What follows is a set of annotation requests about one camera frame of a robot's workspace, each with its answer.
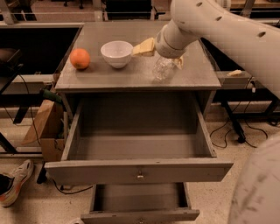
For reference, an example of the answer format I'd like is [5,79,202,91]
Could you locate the brown cardboard box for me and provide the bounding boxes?
[22,100,64,162]

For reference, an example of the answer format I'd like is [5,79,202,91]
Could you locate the black table leg stand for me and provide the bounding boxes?
[221,101,246,144]

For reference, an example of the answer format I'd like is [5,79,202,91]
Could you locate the grey open top drawer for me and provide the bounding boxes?
[45,92,233,185]

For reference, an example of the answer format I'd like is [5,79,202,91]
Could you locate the grey wooden drawer cabinet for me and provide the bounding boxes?
[53,20,222,123]

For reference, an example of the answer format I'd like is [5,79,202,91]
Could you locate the black cable left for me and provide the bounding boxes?
[3,73,42,146]

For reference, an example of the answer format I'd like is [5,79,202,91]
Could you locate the green handled tool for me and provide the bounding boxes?
[40,89,62,104]

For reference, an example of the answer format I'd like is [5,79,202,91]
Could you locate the grey open drawer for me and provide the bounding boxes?
[81,183,200,224]
[45,92,233,185]

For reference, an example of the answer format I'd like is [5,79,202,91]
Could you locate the grey open bottom drawer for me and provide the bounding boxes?
[81,183,200,224]

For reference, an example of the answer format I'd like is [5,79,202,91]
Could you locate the orange fruit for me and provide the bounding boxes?
[70,48,90,70]

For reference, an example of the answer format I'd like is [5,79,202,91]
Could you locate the clear plastic water bottle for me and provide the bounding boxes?
[152,57,175,81]

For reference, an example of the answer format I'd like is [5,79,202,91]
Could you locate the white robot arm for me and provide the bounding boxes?
[132,0,280,224]

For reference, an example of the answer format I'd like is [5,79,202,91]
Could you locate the black floor cable right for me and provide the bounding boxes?
[209,77,269,149]

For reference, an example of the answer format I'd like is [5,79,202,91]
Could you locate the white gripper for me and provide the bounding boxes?
[132,19,201,70]

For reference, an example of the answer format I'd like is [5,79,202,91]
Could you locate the white ceramic bowl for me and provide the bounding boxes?
[101,40,133,68]

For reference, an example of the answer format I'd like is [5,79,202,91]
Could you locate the yellow foam scrap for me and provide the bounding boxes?
[227,69,242,77]

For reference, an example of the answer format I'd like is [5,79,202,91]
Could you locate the white sneaker shoe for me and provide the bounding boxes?
[0,159,34,207]

